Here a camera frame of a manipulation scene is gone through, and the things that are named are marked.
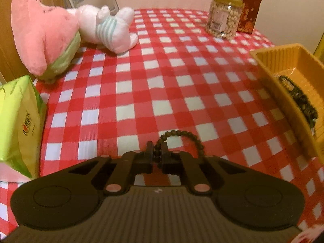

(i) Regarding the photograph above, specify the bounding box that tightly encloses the green tissue pack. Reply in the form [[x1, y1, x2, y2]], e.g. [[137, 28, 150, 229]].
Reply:
[[0, 75, 47, 183]]

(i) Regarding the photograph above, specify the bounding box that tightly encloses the red white checked tablecloth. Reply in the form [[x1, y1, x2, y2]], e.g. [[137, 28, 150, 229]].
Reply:
[[0, 7, 324, 233]]

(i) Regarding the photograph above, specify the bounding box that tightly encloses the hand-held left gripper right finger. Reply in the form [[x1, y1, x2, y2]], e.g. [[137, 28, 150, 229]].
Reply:
[[161, 142, 247, 195]]

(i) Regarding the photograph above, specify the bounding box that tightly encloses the pink star plush toy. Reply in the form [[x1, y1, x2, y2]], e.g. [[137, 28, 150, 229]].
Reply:
[[11, 0, 81, 81]]

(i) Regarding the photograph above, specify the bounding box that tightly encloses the dark red gift box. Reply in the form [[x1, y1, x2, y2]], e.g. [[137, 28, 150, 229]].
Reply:
[[230, 0, 262, 34]]

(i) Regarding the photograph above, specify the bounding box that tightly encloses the dark large bead bracelet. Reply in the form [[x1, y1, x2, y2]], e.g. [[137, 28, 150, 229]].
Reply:
[[152, 130, 207, 169]]

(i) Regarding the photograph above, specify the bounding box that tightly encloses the clear jar of cashews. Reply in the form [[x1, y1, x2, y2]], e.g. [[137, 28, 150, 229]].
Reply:
[[206, 0, 243, 40]]

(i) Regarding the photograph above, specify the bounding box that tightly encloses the orange plastic tray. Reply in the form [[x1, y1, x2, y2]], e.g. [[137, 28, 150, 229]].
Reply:
[[250, 43, 324, 165]]

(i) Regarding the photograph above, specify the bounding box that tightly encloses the yellow flat board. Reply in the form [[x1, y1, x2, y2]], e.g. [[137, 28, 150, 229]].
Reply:
[[313, 32, 324, 61]]

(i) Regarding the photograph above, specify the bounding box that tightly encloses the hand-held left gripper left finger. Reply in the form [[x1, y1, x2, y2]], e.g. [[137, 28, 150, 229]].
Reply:
[[68, 141, 155, 195]]

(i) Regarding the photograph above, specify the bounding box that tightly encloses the long dark bead necklace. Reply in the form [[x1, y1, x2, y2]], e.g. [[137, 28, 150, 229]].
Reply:
[[278, 75, 320, 132]]

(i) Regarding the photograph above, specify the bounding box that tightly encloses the white plush toy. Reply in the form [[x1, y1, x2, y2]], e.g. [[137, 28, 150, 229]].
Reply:
[[66, 5, 139, 54]]

